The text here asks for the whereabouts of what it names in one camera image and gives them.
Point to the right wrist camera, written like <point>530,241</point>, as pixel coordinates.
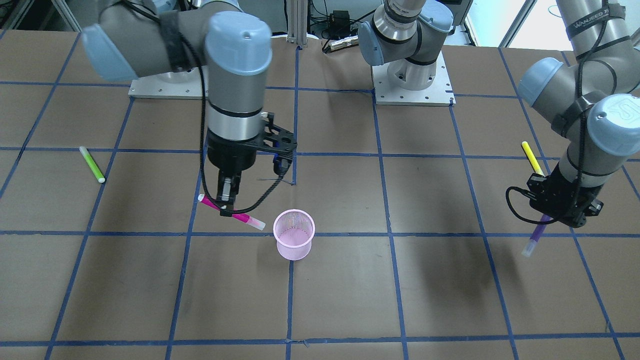
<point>278,141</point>

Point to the green pen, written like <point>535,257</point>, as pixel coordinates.
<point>93,166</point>

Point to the yellow pen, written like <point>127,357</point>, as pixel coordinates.
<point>530,156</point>

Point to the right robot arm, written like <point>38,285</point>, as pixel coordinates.
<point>230,52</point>

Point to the pink pen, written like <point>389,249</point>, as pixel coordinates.
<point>243,217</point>

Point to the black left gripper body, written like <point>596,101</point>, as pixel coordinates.
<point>564,190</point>

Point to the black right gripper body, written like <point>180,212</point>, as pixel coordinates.
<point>231,156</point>

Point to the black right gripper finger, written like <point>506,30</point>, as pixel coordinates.
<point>224,194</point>
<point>235,181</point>

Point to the pink mesh cup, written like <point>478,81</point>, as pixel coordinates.
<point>293,231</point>

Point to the purple pen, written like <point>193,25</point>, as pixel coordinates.
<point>540,227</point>

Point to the aluminium frame post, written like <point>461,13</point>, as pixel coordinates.
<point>296,13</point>

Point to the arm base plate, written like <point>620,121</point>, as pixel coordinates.
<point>401,83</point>
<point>183,85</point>

